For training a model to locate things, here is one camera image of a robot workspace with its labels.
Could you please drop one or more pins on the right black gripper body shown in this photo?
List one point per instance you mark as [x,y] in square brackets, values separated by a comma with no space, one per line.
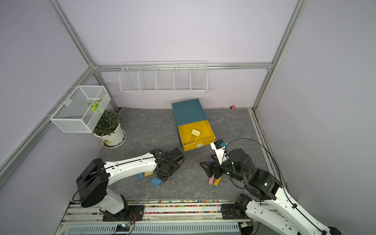
[225,169]

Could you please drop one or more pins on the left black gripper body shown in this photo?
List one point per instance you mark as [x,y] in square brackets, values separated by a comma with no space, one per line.
[169,171]

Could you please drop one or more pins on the yellow binder clip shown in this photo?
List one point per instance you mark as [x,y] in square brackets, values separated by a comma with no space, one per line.
[195,133]
[146,174]

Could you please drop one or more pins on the yellow top drawer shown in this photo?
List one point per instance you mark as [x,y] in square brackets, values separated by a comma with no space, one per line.
[206,137]

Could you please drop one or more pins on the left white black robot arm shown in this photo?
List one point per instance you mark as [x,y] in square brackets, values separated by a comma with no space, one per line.
[93,183]

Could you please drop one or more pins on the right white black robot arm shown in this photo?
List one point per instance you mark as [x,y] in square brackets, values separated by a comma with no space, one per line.
[268,203]

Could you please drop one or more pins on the teal drawer cabinet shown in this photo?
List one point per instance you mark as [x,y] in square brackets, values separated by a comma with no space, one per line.
[186,112]

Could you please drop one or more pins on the green toy shovel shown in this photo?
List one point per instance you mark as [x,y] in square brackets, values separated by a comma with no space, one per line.
[216,182]

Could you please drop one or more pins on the purple toy shovel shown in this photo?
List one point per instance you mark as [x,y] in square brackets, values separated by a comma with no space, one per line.
[211,180]

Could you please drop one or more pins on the potted green plant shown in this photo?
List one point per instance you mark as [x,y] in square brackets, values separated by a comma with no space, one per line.
[109,130]

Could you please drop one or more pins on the green leaf toy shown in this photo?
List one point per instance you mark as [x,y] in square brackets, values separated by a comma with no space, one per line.
[96,106]

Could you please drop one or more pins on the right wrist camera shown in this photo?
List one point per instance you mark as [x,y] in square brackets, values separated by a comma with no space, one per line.
[219,147]

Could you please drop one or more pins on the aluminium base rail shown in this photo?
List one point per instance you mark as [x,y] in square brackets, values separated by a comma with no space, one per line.
[155,217]

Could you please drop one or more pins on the white wire wall shelf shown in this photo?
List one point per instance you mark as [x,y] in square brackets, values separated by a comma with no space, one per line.
[164,77]

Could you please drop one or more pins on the white wire basket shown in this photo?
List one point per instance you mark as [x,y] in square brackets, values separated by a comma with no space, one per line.
[75,115]

